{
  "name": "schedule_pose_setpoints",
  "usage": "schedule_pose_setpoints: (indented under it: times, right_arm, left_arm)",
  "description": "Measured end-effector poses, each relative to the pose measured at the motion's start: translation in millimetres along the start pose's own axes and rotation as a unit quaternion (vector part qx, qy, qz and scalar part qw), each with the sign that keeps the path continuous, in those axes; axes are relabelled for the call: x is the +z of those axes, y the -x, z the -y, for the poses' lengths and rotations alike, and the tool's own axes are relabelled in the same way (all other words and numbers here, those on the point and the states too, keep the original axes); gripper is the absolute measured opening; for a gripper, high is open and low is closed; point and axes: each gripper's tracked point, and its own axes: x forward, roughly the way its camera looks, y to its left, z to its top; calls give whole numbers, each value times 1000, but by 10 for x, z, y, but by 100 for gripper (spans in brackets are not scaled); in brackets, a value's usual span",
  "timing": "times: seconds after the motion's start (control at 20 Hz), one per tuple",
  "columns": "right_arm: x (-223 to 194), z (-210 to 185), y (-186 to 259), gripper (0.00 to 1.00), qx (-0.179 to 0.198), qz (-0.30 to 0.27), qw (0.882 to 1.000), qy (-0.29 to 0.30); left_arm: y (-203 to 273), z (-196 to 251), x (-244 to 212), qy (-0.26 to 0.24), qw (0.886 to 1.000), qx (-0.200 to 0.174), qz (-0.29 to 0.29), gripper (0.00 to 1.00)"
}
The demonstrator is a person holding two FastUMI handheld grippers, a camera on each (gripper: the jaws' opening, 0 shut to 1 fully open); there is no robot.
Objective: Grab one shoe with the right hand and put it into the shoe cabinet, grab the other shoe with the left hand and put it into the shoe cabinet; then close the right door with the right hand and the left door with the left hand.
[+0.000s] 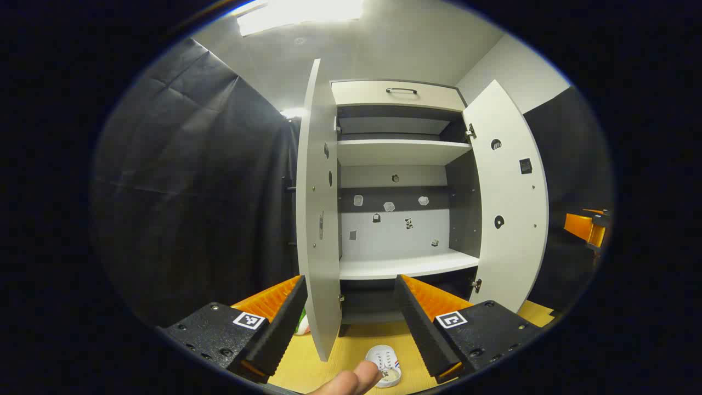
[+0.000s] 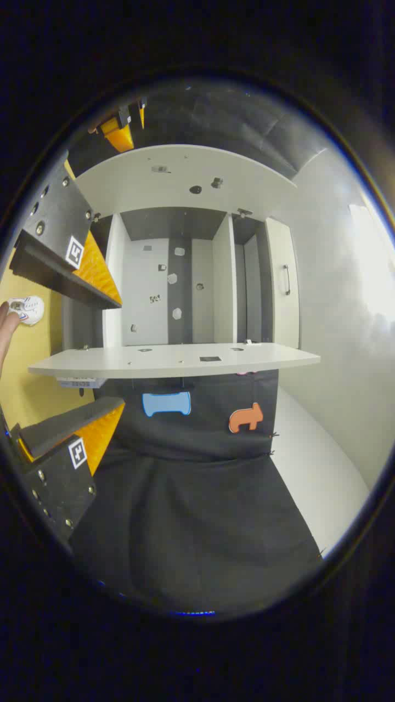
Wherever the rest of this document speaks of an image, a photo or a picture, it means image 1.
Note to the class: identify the white cabinet drawer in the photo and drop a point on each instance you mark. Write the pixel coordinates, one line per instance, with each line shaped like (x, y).
(362, 94)

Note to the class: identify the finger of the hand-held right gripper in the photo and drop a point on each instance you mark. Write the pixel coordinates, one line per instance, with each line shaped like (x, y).
(578, 226)

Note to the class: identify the white shoe cabinet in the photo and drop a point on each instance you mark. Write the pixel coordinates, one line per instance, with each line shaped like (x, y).
(395, 266)

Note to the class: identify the white striped canvas shoe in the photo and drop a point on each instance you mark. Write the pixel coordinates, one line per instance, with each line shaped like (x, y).
(383, 359)

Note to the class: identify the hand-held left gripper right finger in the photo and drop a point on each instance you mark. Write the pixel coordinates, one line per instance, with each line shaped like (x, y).
(422, 323)

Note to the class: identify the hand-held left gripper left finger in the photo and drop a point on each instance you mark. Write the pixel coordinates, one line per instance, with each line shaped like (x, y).
(279, 329)

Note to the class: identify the watermelon slice plush toy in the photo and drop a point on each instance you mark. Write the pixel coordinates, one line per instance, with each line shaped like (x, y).
(301, 326)

